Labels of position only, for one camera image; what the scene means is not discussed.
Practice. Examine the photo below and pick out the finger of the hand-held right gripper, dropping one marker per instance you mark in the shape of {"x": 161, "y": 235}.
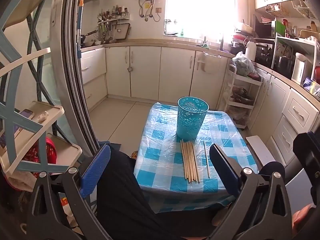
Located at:
{"x": 308, "y": 152}

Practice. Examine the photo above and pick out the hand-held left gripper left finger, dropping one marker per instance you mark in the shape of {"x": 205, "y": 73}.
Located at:
{"x": 96, "y": 171}

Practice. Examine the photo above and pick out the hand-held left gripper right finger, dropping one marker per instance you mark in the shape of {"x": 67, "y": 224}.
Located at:
{"x": 225, "y": 171}

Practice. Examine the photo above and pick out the wooden chopstick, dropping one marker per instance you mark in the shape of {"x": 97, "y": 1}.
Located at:
{"x": 206, "y": 158}

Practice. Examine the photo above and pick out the bundle of wooden chopsticks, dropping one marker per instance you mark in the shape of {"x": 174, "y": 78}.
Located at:
{"x": 190, "y": 162}

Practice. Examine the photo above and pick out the teal perforated plastic basket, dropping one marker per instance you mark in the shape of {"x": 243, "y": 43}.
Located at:
{"x": 191, "y": 122}

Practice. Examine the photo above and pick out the person's right hand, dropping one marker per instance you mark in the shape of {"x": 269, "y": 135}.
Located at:
{"x": 301, "y": 218}

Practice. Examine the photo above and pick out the person's black pants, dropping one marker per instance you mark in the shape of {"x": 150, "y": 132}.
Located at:
{"x": 125, "y": 192}

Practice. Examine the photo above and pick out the white stool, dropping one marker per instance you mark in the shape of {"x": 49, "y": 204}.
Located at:
{"x": 257, "y": 148}

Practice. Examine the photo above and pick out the red patterned bag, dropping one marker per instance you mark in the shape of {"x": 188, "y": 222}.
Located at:
{"x": 47, "y": 152}

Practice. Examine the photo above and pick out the blue white checkered tablecloth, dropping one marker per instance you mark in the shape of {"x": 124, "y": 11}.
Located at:
{"x": 160, "y": 160}

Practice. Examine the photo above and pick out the blue snack packet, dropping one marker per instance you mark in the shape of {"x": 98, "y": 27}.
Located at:
{"x": 311, "y": 85}

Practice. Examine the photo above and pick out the white trolley rack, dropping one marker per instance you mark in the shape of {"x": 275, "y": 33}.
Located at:
{"x": 241, "y": 105}

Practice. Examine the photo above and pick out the blue and white shelf rack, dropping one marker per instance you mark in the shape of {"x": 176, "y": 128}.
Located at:
{"x": 32, "y": 130}

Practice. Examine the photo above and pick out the garlic bulb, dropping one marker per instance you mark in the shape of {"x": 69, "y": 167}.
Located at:
{"x": 42, "y": 116}

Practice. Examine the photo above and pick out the dark pan in trolley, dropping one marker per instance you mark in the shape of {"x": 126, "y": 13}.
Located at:
{"x": 242, "y": 96}

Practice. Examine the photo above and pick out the red pot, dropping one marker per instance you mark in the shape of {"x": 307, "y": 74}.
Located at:
{"x": 317, "y": 73}

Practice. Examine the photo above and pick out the white electric water boiler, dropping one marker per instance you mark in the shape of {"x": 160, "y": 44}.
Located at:
{"x": 300, "y": 68}

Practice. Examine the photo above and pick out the purple phone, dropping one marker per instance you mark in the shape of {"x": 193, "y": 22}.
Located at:
{"x": 26, "y": 114}

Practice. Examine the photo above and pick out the black cooking pot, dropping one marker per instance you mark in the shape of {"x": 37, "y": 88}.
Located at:
{"x": 283, "y": 65}

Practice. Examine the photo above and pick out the small hanging metal cup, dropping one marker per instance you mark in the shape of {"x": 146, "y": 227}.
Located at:
{"x": 130, "y": 69}

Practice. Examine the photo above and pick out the grey refrigerator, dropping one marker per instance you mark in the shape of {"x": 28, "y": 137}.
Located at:
{"x": 67, "y": 67}

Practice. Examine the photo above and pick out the white counter shelf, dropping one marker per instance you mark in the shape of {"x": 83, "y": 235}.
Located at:
{"x": 300, "y": 45}

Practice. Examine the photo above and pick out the plastic bag of greens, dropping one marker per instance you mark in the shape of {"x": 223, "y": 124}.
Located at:
{"x": 243, "y": 65}

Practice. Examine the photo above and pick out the black countertop appliance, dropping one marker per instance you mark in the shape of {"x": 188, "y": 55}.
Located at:
{"x": 263, "y": 53}

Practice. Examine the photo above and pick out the cream base cabinets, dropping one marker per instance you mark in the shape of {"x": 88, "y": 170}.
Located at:
{"x": 145, "y": 72}

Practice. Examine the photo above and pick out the white door-hung bag holder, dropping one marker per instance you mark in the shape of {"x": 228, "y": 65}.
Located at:
{"x": 202, "y": 62}

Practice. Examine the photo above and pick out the white thermos jug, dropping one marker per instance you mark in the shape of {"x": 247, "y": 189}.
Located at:
{"x": 250, "y": 51}

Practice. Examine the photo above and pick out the green dish cloth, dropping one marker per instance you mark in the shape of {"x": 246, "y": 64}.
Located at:
{"x": 204, "y": 46}

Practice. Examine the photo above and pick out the green cutting board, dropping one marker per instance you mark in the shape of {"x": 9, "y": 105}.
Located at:
{"x": 280, "y": 28}

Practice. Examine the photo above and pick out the sink faucet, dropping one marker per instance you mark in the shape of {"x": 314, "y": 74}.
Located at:
{"x": 221, "y": 42}

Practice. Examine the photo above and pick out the black microwave oven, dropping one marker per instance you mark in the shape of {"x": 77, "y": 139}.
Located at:
{"x": 262, "y": 28}

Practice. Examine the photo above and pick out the stack of pots and dishes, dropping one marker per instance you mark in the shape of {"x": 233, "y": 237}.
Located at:
{"x": 241, "y": 33}

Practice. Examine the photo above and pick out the hanging grey tray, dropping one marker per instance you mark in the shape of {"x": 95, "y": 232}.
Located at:
{"x": 123, "y": 33}

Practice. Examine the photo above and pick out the row of seasoning bottles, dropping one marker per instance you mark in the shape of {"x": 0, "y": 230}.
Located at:
{"x": 120, "y": 11}

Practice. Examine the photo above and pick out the bright kitchen window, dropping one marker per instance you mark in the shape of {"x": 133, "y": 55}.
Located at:
{"x": 200, "y": 5}

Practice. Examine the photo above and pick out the wall rack with utensils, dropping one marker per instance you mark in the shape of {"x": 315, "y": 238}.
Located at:
{"x": 107, "y": 22}

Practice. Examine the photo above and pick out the wall socket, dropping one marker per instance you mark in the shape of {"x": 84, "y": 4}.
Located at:
{"x": 158, "y": 10}

